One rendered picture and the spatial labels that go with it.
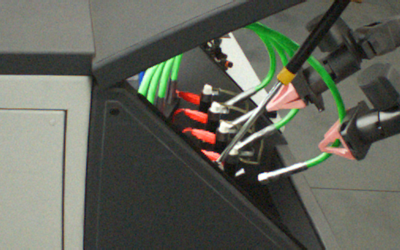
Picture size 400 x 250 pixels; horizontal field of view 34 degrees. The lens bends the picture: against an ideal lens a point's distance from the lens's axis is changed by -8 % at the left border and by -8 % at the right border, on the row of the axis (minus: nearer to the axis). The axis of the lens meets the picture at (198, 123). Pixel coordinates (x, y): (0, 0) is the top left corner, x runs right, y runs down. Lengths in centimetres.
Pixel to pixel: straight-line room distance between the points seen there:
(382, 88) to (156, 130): 40
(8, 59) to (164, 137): 24
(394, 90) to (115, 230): 49
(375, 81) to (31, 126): 55
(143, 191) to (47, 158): 14
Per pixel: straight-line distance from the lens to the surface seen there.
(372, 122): 116
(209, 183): 95
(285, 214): 169
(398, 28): 131
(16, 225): 97
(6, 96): 84
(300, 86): 127
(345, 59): 127
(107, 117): 86
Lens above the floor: 185
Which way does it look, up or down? 30 degrees down
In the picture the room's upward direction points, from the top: 10 degrees clockwise
